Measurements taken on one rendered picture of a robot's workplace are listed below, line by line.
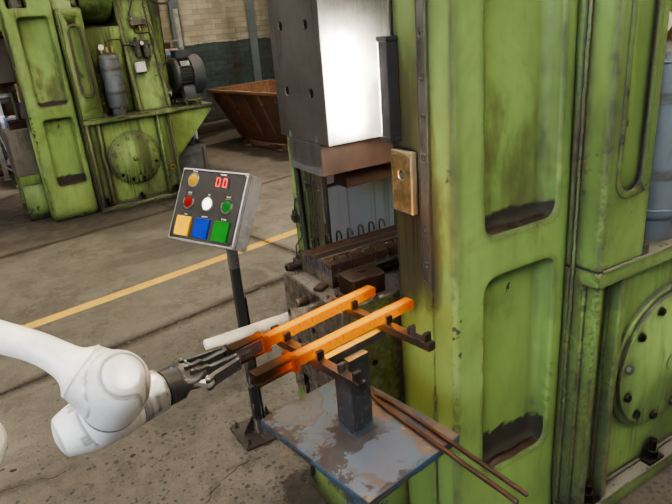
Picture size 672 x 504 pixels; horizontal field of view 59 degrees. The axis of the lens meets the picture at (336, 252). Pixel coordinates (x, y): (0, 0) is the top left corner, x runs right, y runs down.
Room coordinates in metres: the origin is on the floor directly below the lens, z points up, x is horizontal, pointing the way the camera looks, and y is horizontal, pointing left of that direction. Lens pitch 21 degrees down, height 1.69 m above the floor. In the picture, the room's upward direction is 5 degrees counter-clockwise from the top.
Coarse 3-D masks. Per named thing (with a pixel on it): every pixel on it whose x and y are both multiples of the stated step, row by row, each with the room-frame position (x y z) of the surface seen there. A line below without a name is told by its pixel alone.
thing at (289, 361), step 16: (400, 304) 1.30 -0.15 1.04; (368, 320) 1.23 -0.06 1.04; (336, 336) 1.17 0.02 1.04; (352, 336) 1.19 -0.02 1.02; (288, 352) 1.11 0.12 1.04; (304, 352) 1.11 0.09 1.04; (256, 368) 1.06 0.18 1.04; (272, 368) 1.06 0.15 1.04; (288, 368) 1.09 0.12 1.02; (256, 384) 1.04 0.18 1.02
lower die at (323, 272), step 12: (384, 228) 2.02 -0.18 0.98; (396, 228) 1.98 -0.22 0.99; (348, 240) 1.93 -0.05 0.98; (360, 240) 1.89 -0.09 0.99; (384, 240) 1.85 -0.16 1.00; (396, 240) 1.86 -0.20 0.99; (312, 252) 1.82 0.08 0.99; (324, 252) 1.78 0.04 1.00; (360, 252) 1.78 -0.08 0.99; (372, 252) 1.77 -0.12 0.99; (384, 252) 1.79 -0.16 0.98; (396, 252) 1.81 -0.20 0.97; (312, 264) 1.79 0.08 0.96; (324, 264) 1.72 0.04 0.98; (336, 264) 1.70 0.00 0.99; (348, 264) 1.72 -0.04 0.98; (360, 264) 1.74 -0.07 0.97; (396, 264) 1.81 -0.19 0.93; (324, 276) 1.73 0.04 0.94
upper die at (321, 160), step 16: (304, 144) 1.77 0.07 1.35; (320, 144) 1.69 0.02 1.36; (352, 144) 1.74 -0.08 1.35; (368, 144) 1.77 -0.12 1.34; (384, 144) 1.80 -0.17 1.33; (304, 160) 1.78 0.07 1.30; (320, 160) 1.69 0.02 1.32; (336, 160) 1.71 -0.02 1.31; (352, 160) 1.74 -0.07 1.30; (368, 160) 1.77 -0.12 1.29; (384, 160) 1.80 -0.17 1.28
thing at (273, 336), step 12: (360, 288) 1.41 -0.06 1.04; (372, 288) 1.41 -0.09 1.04; (336, 300) 1.35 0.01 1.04; (348, 300) 1.35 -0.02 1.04; (360, 300) 1.37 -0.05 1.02; (312, 312) 1.30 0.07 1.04; (324, 312) 1.30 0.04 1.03; (336, 312) 1.32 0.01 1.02; (288, 324) 1.25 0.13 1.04; (300, 324) 1.25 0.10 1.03; (312, 324) 1.27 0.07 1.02; (252, 336) 1.19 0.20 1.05; (264, 336) 1.19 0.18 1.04; (276, 336) 1.20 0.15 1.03; (228, 348) 1.14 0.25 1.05; (264, 348) 1.18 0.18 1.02
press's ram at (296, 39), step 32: (288, 0) 1.78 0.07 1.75; (320, 0) 1.65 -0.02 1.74; (352, 0) 1.70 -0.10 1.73; (384, 0) 1.75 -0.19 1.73; (288, 32) 1.80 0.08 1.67; (320, 32) 1.65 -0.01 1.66; (352, 32) 1.69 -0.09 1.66; (384, 32) 1.75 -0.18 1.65; (288, 64) 1.81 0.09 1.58; (320, 64) 1.65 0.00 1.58; (352, 64) 1.69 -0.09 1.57; (288, 96) 1.83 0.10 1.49; (320, 96) 1.66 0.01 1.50; (352, 96) 1.69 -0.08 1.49; (288, 128) 1.85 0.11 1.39; (320, 128) 1.68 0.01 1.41; (352, 128) 1.68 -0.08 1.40
